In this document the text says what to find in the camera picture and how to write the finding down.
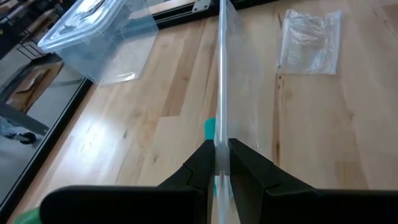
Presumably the black aluminium table frame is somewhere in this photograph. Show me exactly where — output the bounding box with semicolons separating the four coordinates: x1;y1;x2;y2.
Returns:
0;0;280;218

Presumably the grey table leg with caster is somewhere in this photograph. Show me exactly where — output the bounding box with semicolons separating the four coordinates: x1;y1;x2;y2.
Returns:
0;102;50;146

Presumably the silver frame corner bracket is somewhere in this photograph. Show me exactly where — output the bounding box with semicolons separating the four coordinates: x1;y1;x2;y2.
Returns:
192;0;212;13

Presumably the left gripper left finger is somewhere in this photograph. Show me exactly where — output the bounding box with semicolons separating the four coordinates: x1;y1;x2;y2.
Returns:
40;139;216;224

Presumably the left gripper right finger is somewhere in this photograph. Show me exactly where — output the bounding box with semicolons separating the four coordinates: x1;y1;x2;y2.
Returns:
228;138;398;224

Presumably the clear plastic bag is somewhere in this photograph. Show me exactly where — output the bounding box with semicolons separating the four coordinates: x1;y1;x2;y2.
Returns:
276;8;342;75
213;0;265;224

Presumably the clear plastic storage box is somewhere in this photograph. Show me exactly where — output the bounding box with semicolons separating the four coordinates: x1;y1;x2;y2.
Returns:
37;0;159;86

